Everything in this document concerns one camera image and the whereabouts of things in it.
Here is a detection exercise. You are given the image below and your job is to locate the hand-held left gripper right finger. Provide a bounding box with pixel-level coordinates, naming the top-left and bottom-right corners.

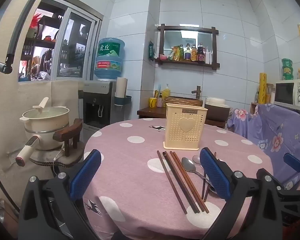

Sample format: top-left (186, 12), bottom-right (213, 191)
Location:
top-left (199, 147), bottom-right (284, 240)

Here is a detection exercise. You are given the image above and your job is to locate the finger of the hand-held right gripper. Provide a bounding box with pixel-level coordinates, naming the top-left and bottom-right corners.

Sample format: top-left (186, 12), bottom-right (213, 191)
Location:
top-left (283, 152), bottom-right (300, 180)
top-left (276, 185), bottom-right (300, 198)

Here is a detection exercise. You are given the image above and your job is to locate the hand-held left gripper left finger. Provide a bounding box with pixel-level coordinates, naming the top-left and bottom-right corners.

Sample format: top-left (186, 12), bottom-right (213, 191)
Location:
top-left (18, 149), bottom-right (120, 240)

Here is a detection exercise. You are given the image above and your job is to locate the reddish brown chopstick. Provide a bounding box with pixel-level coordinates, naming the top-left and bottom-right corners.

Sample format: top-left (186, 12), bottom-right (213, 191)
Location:
top-left (173, 151), bottom-right (210, 214)
top-left (169, 151), bottom-right (206, 213)

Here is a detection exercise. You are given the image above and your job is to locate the cream plastic utensil holder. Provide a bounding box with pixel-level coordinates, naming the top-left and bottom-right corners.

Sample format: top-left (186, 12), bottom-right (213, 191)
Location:
top-left (163, 103), bottom-right (208, 151)

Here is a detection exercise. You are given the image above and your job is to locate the grey chair cushion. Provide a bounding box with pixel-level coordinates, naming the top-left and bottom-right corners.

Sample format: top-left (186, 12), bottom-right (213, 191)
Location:
top-left (29, 147), bottom-right (85, 168)

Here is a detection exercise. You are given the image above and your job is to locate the purple floral cloth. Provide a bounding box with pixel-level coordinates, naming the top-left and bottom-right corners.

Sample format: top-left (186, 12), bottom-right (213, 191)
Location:
top-left (227, 104), bottom-right (300, 190)

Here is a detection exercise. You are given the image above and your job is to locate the dark wooden chair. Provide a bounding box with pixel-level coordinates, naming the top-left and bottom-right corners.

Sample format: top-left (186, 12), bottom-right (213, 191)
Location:
top-left (52, 118), bottom-right (84, 155)

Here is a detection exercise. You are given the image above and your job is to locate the brown and white rice cooker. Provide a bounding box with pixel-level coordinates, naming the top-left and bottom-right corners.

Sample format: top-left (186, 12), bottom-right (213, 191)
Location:
top-left (204, 97), bottom-right (231, 123)

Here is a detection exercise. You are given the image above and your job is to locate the cream pot with lid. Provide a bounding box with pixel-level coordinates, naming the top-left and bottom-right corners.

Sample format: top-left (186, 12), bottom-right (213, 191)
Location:
top-left (19, 97), bottom-right (70, 133)

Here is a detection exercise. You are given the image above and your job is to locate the white microwave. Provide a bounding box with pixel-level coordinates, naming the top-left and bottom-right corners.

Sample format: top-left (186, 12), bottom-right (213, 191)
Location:
top-left (274, 79), bottom-right (300, 112)

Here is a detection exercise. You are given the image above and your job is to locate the yellow wrapping roll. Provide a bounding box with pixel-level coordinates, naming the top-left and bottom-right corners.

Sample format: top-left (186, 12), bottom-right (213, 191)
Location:
top-left (258, 72), bottom-right (268, 104)

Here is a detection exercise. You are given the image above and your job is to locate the woven wash basin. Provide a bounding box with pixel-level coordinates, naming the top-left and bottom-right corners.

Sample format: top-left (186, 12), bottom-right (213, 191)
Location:
top-left (164, 96), bottom-right (203, 108)

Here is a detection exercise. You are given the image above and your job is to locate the grey water dispenser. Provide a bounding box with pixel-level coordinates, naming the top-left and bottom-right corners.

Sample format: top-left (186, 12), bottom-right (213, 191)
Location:
top-left (83, 80), bottom-right (117, 130)

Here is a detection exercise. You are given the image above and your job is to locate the dark wooden counter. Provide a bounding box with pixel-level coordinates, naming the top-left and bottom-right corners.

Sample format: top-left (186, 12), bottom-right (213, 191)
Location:
top-left (137, 106), bottom-right (230, 128)

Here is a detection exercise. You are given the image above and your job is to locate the stack of green cups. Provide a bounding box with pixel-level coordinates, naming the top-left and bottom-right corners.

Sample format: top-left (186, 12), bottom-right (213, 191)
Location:
top-left (281, 58), bottom-right (294, 81)

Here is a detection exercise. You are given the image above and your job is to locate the white paper towel roll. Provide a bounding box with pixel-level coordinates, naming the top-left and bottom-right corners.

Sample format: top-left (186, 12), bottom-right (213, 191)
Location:
top-left (115, 77), bottom-right (128, 98)

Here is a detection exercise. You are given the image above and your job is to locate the blue water bottle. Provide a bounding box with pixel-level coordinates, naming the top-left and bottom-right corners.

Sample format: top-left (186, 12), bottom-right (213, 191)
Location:
top-left (94, 37), bottom-right (126, 82)

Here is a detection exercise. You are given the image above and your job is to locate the dark soy sauce bottle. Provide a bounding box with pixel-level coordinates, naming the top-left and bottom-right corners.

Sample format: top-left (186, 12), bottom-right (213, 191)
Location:
top-left (197, 42), bottom-right (206, 62)

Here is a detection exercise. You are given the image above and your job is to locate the orange label bottle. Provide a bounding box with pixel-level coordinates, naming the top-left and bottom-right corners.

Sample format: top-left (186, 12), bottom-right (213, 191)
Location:
top-left (190, 44), bottom-right (198, 62)

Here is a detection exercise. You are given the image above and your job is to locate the yellow packet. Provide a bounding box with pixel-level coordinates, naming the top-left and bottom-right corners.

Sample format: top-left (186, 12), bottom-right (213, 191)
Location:
top-left (168, 46), bottom-right (180, 61)

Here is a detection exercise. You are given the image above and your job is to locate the sliding window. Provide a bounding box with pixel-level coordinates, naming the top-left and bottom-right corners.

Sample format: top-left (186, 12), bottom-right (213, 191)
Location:
top-left (17, 0), bottom-right (103, 82)

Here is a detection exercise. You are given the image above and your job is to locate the green hanging packet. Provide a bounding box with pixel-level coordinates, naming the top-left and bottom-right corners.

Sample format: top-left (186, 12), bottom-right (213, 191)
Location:
top-left (148, 40), bottom-right (156, 60)

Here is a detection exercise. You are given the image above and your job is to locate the wooden framed mirror shelf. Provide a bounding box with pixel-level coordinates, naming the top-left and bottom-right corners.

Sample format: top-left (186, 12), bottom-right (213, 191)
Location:
top-left (155, 24), bottom-right (220, 71)

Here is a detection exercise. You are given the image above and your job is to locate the red paper flower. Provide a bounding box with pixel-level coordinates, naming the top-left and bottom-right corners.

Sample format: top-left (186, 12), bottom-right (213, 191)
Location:
top-left (30, 14), bottom-right (43, 29)

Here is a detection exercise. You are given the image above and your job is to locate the white cable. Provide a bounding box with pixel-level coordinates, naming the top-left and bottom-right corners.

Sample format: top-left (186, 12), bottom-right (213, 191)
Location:
top-left (52, 150), bottom-right (65, 178)

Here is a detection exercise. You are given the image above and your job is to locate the cream long-handled pot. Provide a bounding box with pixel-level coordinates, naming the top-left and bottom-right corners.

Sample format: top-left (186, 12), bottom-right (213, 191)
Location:
top-left (15, 127), bottom-right (70, 167)

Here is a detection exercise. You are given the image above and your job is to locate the blue wall holder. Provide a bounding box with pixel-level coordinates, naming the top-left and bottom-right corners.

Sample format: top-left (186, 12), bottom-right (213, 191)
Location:
top-left (114, 95), bottom-right (132, 105)

